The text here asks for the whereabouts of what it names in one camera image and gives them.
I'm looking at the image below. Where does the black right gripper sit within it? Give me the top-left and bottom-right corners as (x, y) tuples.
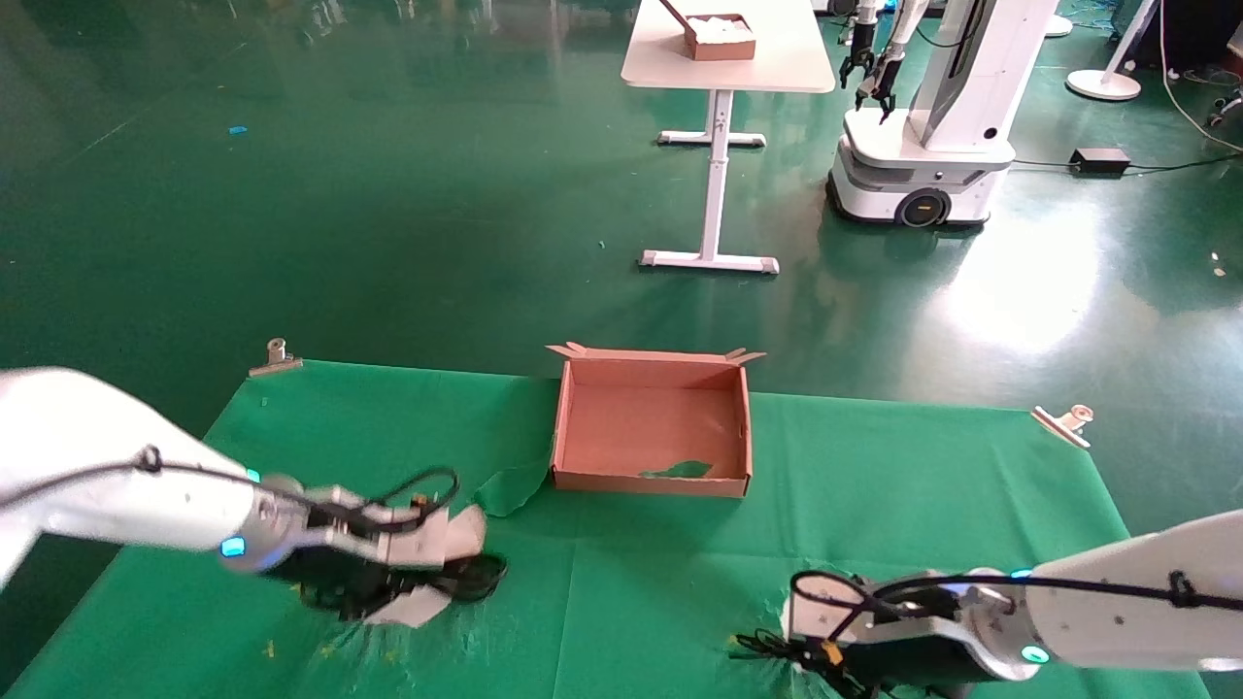
(833, 633), (993, 699)

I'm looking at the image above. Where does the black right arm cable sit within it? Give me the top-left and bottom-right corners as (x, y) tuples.
(791, 570), (1243, 622)

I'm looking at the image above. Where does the green table cloth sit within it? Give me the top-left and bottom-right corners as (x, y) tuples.
(0, 361), (1210, 699)

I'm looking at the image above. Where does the small brown cardboard box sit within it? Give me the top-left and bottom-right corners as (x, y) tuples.
(658, 0), (757, 62)

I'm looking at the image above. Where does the white floor cable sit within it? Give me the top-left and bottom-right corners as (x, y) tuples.
(1159, 0), (1243, 154)

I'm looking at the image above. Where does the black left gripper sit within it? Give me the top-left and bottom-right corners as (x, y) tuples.
(262, 542), (459, 622)

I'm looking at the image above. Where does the silver metal table clip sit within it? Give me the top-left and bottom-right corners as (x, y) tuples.
(249, 338), (304, 378)
(1030, 405), (1095, 450)

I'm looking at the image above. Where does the white pedestal table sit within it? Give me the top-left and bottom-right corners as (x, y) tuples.
(621, 0), (836, 276)

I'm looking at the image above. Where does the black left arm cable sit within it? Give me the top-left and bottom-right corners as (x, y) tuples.
(0, 445), (462, 535)

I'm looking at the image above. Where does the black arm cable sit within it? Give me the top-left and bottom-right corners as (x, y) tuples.
(0, 445), (462, 535)
(791, 570), (1243, 622)

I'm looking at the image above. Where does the white wheeled robot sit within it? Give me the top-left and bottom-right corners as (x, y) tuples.
(825, 0), (1061, 231)

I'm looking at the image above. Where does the open brown cardboard box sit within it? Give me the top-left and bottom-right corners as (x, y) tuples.
(546, 342), (766, 499)

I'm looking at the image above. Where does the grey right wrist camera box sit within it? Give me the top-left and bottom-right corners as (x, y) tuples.
(804, 581), (964, 648)

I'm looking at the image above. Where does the thin black floor cable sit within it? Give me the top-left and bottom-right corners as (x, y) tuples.
(1010, 151), (1243, 178)

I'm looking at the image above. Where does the white floor stand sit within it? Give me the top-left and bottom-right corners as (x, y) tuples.
(1066, 0), (1161, 102)

